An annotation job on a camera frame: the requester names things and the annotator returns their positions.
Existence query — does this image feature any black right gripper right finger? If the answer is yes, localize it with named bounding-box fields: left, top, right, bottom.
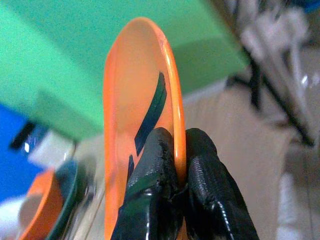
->
left=184, top=127, right=261, bottom=240

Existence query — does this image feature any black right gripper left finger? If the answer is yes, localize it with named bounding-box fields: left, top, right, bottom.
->
left=110, top=126, right=185, bottom=240

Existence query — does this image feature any orange plastic plate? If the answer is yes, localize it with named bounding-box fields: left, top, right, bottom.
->
left=102, top=16, right=188, bottom=240

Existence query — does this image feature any dark green plastic plate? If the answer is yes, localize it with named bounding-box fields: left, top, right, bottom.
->
left=46, top=159, right=82, bottom=240

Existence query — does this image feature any orange plastic bowl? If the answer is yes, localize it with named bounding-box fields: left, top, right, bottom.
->
left=17, top=169, right=65, bottom=240

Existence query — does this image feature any blue storage box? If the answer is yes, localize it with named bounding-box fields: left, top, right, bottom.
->
left=0, top=103, right=50, bottom=203

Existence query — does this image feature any green table cover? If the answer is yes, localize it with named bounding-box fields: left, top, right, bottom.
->
left=0, top=0, right=251, bottom=143

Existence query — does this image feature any black metal folding frame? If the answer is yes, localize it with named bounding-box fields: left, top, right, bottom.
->
left=226, top=47, right=316, bottom=148

